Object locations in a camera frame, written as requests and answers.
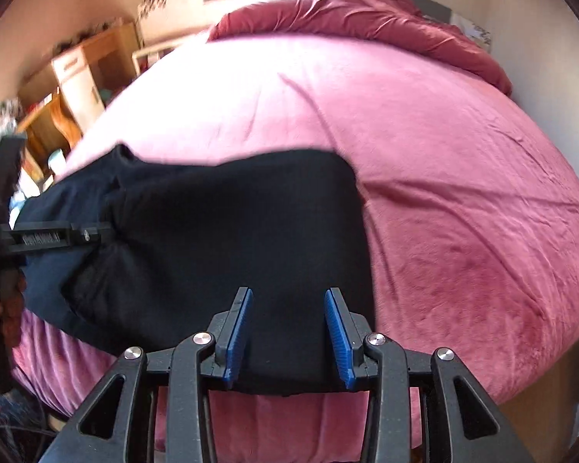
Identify white floral panel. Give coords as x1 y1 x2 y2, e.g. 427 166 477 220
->
451 12 492 52
137 0 209 50

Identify dark patterned cloth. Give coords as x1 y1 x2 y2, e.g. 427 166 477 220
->
0 390 46 463

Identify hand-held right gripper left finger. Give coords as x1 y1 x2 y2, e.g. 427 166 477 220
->
39 287 254 463

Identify dark red duvet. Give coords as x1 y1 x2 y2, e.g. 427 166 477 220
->
207 0 513 97

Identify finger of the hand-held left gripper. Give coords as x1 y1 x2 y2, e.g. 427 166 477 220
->
70 221 114 248

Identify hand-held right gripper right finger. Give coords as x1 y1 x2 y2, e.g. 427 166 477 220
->
323 287 534 463

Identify bed with pink sheet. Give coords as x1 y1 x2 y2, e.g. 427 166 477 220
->
10 0 579 451

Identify white nightstand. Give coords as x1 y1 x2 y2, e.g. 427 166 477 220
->
132 41 184 78

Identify black embroidered pants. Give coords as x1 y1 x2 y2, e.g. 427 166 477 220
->
10 144 378 396

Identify clear plastic bags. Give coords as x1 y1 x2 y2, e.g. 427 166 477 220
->
0 99 23 127

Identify person's left hand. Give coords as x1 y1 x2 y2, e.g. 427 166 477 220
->
0 272 28 350

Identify wooden desk with white cabinet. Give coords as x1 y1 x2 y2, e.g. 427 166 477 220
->
18 22 143 128

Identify low wooden table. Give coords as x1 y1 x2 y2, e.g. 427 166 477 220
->
17 89 84 179

